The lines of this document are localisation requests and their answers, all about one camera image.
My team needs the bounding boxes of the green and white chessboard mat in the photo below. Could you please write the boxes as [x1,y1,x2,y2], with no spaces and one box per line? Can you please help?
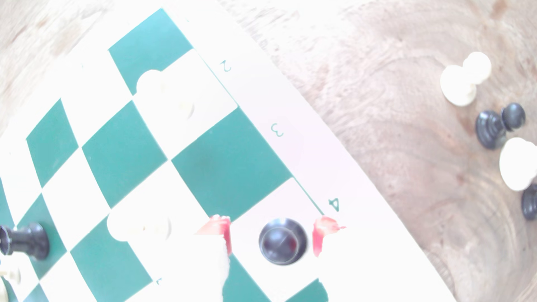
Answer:
[0,0,458,302]

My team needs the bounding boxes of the black chess pawn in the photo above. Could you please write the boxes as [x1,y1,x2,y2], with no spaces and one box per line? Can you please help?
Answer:
[475,103,526,150]
[259,218,309,266]

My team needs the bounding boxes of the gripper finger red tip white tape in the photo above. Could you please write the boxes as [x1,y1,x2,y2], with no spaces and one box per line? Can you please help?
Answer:
[166,215,232,302]
[312,216,416,302]

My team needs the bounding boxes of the white chess pawn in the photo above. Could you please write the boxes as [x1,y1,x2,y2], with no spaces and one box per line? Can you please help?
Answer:
[440,51,492,107]

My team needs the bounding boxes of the white chess piece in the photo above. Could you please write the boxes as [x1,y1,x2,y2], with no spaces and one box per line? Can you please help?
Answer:
[107,210,173,243]
[135,69,196,122]
[499,137,537,192]
[0,264,22,288]

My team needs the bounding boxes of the black chess piece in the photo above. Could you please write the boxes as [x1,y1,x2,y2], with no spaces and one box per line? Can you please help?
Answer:
[521,184,537,221]
[0,222,50,261]

